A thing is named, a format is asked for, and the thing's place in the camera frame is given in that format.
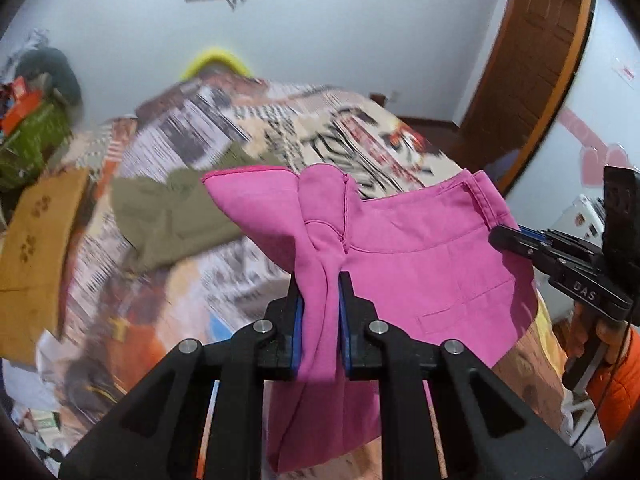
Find white crumpled papers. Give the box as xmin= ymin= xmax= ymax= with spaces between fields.
xmin=0 ymin=332 xmax=68 ymax=466

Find pink heart wall sticker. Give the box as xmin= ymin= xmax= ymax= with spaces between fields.
xmin=556 ymin=106 xmax=630 ymax=187

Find red wall label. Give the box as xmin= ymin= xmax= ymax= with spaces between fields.
xmin=611 ymin=56 xmax=640 ymax=85

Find olive green pants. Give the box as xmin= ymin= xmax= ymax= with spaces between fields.
xmin=111 ymin=141 xmax=287 ymax=274

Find person's right hand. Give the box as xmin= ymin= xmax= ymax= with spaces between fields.
xmin=567 ymin=305 xmax=633 ymax=377

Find yellow pillow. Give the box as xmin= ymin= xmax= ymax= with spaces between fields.
xmin=179 ymin=47 xmax=254 ymax=82

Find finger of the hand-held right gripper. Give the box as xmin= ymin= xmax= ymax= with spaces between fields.
xmin=518 ymin=228 xmax=568 ymax=248
xmin=488 ymin=224 xmax=555 ymax=273

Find grey plush toy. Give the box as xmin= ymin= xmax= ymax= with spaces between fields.
xmin=14 ymin=47 xmax=82 ymax=107

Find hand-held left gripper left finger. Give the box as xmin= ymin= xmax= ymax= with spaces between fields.
xmin=59 ymin=271 xmax=306 ymax=480

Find mustard paw print cloth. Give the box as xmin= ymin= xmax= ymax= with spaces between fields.
xmin=0 ymin=167 xmax=92 ymax=367

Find brown wooden door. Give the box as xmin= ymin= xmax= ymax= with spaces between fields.
xmin=456 ymin=0 xmax=599 ymax=197

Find white crumpled plastic bag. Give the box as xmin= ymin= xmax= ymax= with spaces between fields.
xmin=0 ymin=29 xmax=53 ymax=68

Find green bag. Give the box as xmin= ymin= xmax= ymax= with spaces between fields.
xmin=0 ymin=101 xmax=74 ymax=190

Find orange box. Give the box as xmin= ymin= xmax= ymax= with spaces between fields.
xmin=1 ymin=76 xmax=45 ymax=133

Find person's right forearm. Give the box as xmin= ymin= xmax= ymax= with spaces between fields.
xmin=584 ymin=329 xmax=640 ymax=455

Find pink pants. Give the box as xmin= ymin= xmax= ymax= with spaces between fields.
xmin=201 ymin=164 xmax=539 ymax=477

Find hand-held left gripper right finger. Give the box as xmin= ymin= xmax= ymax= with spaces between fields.
xmin=339 ymin=271 xmax=586 ymax=480

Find white appliance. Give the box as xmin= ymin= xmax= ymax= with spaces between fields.
xmin=549 ymin=194 xmax=609 ymax=242

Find printed blanket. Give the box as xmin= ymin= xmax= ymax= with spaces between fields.
xmin=35 ymin=72 xmax=608 ymax=480

